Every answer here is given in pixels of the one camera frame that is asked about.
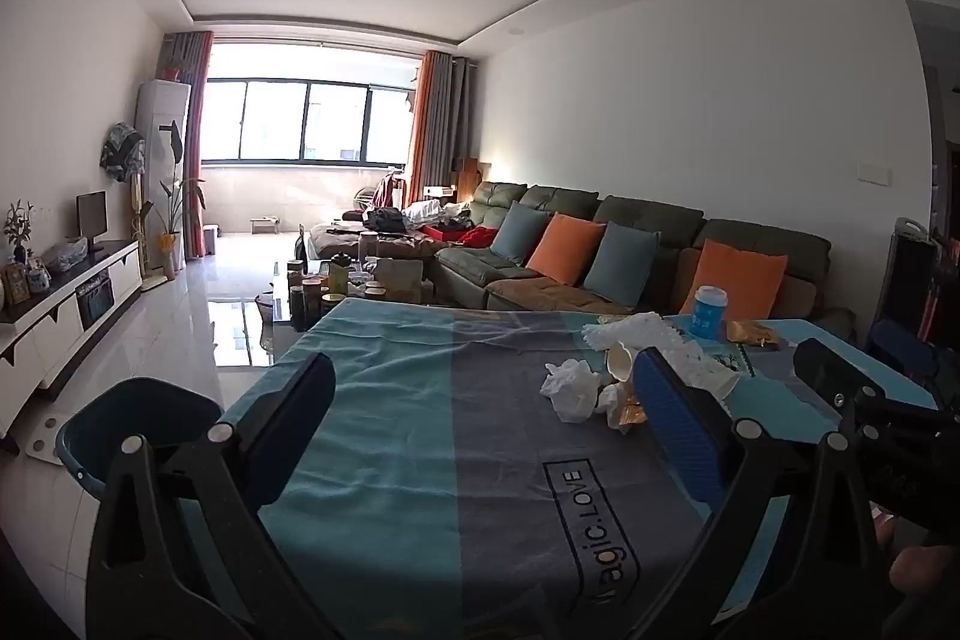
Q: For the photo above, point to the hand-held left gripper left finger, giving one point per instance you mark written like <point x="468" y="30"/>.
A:
<point x="300" y="415"/>

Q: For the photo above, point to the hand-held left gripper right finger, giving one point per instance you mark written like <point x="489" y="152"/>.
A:
<point x="675" y="415"/>

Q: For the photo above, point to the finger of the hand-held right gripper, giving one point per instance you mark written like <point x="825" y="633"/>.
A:
<point x="829" y="366"/>

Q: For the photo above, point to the orange peel piece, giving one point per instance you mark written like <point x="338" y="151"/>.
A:
<point x="634" y="415"/>

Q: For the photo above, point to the crushed blue-patterned paper cup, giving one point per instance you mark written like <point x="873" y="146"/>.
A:
<point x="621" y="362"/>
<point x="712" y="377"/>

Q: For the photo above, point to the white bubble wrap sheet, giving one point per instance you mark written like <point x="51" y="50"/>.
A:
<point x="637" y="331"/>

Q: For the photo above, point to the white tissue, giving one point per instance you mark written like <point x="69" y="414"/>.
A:
<point x="571" y="389"/>

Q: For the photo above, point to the dark blue plastic basin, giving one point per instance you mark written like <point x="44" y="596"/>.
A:
<point x="120" y="411"/>

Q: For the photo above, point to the person's right hand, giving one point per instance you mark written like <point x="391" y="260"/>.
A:
<point x="926" y="572"/>

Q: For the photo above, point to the blue chair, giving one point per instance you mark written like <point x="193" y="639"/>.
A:
<point x="904" y="347"/>

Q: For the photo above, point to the golden snack packet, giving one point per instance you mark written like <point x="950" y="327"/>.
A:
<point x="752" y="332"/>

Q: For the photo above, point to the glass coffee table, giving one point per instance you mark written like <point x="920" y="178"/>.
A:
<point x="277" y="310"/>

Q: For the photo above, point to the blue cup with white lid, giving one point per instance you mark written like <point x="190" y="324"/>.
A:
<point x="709" y="310"/>

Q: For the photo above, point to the dark framed panel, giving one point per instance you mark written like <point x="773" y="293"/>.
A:
<point x="911" y="280"/>

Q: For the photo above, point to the group of jars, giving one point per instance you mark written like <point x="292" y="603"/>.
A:
<point x="311" y="295"/>

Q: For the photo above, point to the orange cushion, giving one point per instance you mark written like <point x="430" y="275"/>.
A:
<point x="735" y="280"/>
<point x="564" y="248"/>

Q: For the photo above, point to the blue-grey cushion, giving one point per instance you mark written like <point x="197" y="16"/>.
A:
<point x="619" y="265"/>
<point x="519" y="233"/>

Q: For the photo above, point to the brown paper bag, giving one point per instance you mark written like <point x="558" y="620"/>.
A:
<point x="400" y="280"/>

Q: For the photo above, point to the brown sofa seat pad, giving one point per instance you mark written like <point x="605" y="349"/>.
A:
<point x="540" y="295"/>

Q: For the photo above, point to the small wooden stool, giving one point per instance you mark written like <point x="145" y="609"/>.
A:
<point x="265" y="225"/>

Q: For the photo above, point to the green corner sofa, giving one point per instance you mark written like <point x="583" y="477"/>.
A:
<point x="652" y="220"/>

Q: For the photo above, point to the pile of clothes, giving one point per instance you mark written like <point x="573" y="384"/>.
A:
<point x="420" y="218"/>

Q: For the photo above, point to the tall potted plant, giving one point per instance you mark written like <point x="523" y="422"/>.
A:
<point x="176" y="197"/>

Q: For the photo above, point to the white flat floor board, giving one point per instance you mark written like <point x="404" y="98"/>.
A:
<point x="46" y="439"/>

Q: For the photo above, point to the white TV cabinet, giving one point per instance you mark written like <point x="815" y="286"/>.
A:
<point x="52" y="317"/>

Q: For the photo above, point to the white standing air conditioner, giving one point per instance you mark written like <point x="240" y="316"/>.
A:
<point x="154" y="175"/>

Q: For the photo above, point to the small black monitor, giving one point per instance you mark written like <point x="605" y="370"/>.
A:
<point x="91" y="216"/>

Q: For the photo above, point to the orange grey curtain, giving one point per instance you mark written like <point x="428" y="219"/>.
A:
<point x="439" y="123"/>
<point x="196" y="145"/>

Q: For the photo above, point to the wooden shelf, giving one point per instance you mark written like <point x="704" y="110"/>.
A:
<point x="465" y="175"/>

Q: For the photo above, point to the blue white porcelain jar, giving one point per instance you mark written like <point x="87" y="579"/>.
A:
<point x="38" y="277"/>

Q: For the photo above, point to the wide black-framed window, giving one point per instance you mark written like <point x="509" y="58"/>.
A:
<point x="300" y="119"/>

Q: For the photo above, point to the patterned cloth covered fan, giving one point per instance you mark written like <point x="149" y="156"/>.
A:
<point x="121" y="151"/>

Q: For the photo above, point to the small plant in vase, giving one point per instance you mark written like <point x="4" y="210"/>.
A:
<point x="18" y="227"/>

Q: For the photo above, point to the white wall switch plate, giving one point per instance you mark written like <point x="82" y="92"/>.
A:
<point x="874" y="174"/>

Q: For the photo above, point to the photo frame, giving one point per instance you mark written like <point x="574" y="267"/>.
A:
<point x="13" y="285"/>

